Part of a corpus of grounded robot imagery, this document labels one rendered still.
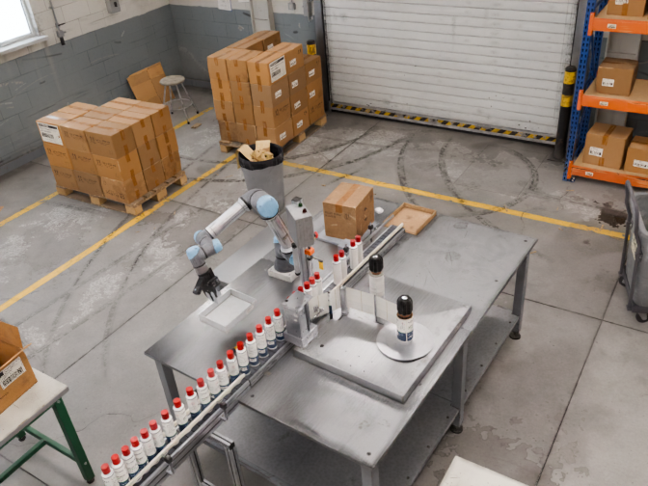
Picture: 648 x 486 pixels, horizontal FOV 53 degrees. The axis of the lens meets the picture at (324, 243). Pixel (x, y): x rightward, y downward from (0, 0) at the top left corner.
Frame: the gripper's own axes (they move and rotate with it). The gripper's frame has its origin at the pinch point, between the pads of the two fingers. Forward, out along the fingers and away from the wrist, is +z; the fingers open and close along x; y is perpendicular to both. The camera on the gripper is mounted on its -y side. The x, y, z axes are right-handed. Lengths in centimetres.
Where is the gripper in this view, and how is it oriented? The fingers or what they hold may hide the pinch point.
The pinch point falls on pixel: (215, 303)
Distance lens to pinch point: 375.1
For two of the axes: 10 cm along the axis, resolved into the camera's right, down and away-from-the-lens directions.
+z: 3.4, 8.6, 3.9
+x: -8.1, 0.6, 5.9
